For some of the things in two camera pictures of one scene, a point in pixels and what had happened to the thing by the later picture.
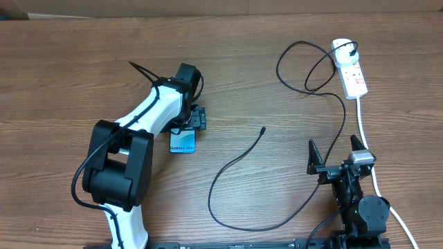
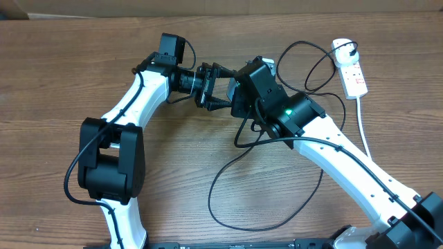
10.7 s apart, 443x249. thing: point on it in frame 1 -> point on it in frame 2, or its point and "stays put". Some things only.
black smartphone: x=182 y=141 -> x=232 y=84
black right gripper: x=329 y=172 -> x=241 y=104
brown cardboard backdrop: x=40 y=10 stays put
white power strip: x=352 y=80 stays put
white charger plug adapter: x=345 y=55 stays put
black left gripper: x=197 y=120 -> x=205 y=99
